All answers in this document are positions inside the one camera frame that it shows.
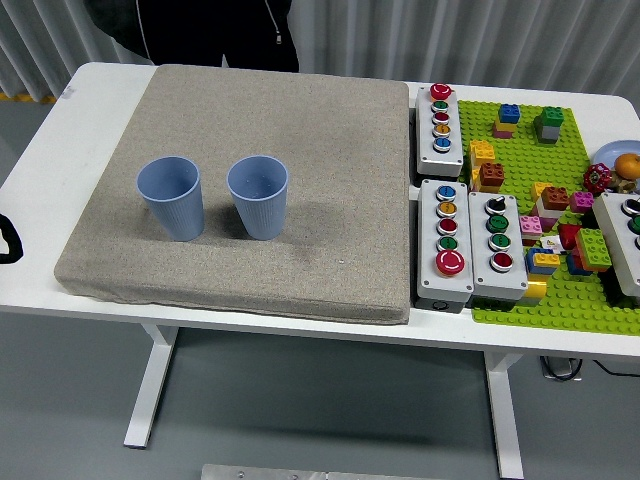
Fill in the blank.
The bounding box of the grey five-button control box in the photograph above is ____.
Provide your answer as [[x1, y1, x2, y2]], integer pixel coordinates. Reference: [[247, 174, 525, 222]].
[[413, 178, 475, 314], [413, 82, 465, 182]]

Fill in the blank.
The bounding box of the person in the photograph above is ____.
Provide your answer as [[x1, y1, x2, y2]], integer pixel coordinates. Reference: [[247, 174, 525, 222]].
[[82, 0, 301, 74]]

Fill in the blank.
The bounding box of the orange fruit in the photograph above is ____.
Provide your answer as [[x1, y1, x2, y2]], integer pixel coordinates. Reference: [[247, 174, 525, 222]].
[[613, 152, 640, 179]]

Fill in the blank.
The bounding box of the brown toy brick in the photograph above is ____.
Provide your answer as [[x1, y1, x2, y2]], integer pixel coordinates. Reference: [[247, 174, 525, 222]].
[[478, 162, 506, 189], [541, 186, 571, 212]]

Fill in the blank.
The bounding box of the grey green-button control box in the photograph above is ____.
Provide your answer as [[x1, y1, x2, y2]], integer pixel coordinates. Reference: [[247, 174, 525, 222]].
[[592, 192, 640, 298]]

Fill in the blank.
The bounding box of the large green toy brick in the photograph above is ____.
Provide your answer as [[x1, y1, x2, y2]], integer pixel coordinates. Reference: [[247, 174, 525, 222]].
[[574, 228, 613, 273]]

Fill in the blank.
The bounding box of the grey-brown cushion mat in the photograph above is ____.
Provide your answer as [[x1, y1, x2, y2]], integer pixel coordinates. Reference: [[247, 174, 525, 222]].
[[52, 63, 412, 326]]

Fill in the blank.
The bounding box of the black power cable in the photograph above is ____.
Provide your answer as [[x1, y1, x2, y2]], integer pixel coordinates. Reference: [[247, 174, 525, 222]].
[[592, 359, 640, 376]]

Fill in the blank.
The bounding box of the blue ribbed plastic cup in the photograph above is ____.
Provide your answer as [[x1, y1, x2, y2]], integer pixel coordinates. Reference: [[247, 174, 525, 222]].
[[226, 155, 290, 242], [136, 156, 205, 242]]

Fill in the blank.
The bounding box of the grey toy brick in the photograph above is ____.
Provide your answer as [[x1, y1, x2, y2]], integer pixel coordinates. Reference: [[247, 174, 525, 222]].
[[532, 117, 560, 147]]

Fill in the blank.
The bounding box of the blue plate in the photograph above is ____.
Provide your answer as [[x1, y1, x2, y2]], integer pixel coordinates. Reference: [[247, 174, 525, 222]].
[[594, 139, 640, 176]]

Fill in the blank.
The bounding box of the grey selector switch control box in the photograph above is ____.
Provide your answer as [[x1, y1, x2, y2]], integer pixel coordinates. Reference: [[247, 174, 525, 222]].
[[467, 190, 530, 304]]

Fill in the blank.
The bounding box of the white table leg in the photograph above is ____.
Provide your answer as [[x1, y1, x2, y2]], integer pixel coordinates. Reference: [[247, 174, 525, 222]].
[[483, 352, 526, 480], [123, 323, 179, 450]]

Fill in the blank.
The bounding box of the red toy brick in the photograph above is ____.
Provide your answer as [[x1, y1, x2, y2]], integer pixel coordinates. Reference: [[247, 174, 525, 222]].
[[557, 223, 584, 251]]

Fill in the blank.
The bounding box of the green studded baseplate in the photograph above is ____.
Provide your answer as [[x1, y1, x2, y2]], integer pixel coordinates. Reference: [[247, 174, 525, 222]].
[[457, 98, 640, 335]]

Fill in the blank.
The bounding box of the grey pleated curtain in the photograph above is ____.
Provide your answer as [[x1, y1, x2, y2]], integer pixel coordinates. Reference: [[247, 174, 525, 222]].
[[0, 0, 640, 104]]

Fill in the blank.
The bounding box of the red handwheel brass valve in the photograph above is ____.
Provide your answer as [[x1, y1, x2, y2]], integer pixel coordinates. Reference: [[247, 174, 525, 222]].
[[583, 163, 640, 196]]

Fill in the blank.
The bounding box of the magenta toy brick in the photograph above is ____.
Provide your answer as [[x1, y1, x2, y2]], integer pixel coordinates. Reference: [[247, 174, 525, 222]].
[[569, 191, 596, 214]]

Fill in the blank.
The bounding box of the yellow round toy brick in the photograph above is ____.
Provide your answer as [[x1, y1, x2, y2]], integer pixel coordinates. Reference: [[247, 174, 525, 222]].
[[521, 272, 550, 301]]

